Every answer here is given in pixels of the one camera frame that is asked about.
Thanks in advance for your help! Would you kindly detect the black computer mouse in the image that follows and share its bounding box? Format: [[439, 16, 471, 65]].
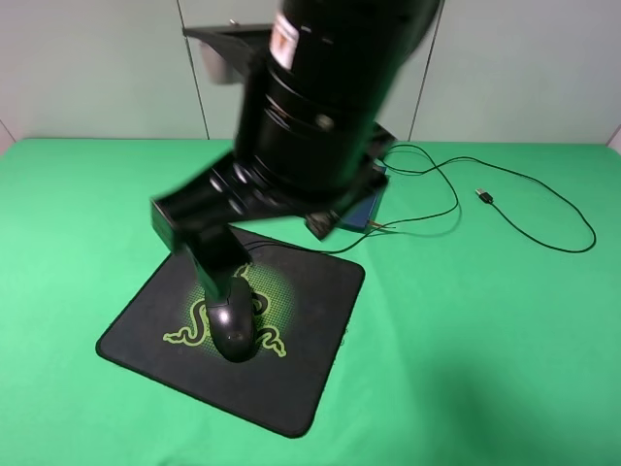
[[206, 277, 256, 363]]

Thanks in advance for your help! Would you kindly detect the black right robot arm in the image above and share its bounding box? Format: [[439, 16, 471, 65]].
[[151, 1, 440, 299]]

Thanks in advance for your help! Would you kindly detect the black green logo mouse pad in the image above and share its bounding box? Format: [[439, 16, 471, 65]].
[[96, 229, 365, 438]]

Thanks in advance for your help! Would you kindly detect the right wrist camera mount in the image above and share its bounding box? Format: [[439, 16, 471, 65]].
[[183, 21, 272, 85]]

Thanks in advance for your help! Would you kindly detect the green table cloth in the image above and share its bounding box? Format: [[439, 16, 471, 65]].
[[1, 140, 620, 465]]

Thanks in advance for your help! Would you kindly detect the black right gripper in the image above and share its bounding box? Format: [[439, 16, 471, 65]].
[[151, 123, 396, 304]]

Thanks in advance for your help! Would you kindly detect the black mouse cable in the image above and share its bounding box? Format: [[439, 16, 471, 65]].
[[245, 144, 597, 256]]

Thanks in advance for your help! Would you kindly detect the blue hardcover notebook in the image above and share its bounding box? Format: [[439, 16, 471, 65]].
[[337, 163, 388, 233]]

